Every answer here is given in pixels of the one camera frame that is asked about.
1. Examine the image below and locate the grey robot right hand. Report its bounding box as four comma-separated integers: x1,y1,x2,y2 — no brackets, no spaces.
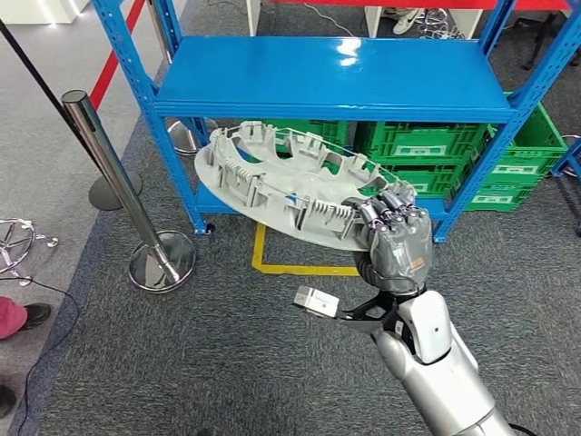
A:
343,189,434,296

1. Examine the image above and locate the grey plastic wheel hubcap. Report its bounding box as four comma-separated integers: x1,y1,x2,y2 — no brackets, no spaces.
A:
194,120,417,253

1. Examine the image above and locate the chrome chair base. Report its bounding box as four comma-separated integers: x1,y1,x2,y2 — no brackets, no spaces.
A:
0,217,60,287

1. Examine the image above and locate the thin black floor cable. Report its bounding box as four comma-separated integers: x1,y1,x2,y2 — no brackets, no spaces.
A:
16,273,81,436

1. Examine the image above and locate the chrome stanchion post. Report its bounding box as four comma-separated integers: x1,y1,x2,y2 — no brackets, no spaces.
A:
61,90,197,295
146,0,220,158

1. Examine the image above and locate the black pole stand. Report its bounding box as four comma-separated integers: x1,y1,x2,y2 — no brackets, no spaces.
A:
0,19,143,212

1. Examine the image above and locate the white desk panel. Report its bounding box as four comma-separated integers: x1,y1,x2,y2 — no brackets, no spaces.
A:
364,5,383,38
246,0,263,37
449,6,484,40

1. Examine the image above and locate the black office chair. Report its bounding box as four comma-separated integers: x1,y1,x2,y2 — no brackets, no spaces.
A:
521,10,581,74

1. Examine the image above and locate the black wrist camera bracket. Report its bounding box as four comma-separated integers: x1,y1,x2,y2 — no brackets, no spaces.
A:
336,290,400,335

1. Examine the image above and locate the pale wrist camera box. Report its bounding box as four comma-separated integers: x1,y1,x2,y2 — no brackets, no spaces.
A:
293,286,340,320

